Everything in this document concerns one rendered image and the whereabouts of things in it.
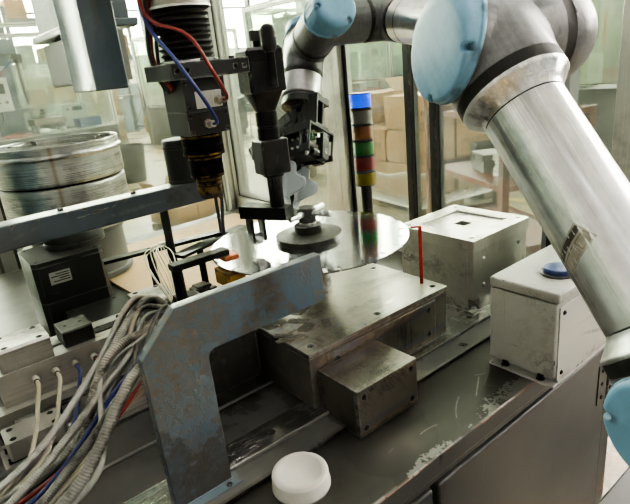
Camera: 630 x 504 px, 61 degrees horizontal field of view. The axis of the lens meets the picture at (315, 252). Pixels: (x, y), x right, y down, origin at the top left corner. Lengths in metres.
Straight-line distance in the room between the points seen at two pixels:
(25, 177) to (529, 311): 1.08
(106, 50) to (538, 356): 0.75
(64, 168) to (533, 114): 1.05
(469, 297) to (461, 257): 0.08
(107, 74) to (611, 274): 0.68
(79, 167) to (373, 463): 0.95
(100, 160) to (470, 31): 1.00
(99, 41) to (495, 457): 0.83
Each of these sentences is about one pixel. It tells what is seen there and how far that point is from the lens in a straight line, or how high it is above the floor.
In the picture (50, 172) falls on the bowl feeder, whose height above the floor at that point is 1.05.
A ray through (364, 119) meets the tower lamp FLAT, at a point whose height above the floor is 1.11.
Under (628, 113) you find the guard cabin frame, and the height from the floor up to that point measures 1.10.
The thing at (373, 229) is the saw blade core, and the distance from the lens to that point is 0.91.
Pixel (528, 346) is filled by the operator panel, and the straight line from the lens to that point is 0.86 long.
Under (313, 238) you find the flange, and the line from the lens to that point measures 0.86.
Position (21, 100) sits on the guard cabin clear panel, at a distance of 1.79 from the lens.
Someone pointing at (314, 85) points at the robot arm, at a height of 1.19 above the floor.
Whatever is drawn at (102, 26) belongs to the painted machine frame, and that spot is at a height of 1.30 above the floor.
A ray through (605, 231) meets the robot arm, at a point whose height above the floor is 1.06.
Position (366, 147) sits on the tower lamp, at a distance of 1.13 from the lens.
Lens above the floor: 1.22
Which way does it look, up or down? 19 degrees down
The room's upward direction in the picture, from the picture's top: 6 degrees counter-clockwise
